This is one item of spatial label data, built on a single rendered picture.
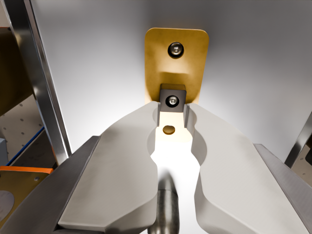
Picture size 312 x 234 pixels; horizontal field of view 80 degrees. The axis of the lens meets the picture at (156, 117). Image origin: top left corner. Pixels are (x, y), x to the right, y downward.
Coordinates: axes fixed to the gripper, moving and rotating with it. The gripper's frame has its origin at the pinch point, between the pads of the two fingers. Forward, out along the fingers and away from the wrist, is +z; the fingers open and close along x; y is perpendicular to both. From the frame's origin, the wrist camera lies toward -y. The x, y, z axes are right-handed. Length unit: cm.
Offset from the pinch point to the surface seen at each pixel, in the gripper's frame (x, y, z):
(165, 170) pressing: 0.0, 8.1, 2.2
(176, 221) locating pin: 1.2, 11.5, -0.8
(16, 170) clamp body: -20.0, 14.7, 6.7
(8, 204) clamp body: -17.4, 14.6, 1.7
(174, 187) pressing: 1.1, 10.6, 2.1
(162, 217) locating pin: -0.1, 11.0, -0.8
